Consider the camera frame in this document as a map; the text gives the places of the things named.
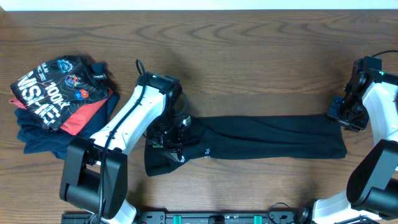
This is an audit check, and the black t-shirt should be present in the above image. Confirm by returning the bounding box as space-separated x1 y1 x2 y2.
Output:
144 114 347 177

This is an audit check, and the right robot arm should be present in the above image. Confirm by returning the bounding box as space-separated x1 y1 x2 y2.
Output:
302 54 397 223

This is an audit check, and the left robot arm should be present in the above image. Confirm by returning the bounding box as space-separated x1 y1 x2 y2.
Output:
59 72 190 223

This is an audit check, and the red folded shirt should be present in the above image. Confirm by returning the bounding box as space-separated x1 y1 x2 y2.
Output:
10 83 114 136

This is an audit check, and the navy blue folded shirt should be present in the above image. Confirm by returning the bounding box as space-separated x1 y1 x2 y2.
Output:
17 77 119 159

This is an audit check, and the black mounting rail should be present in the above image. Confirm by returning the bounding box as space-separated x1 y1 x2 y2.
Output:
60 210 312 224

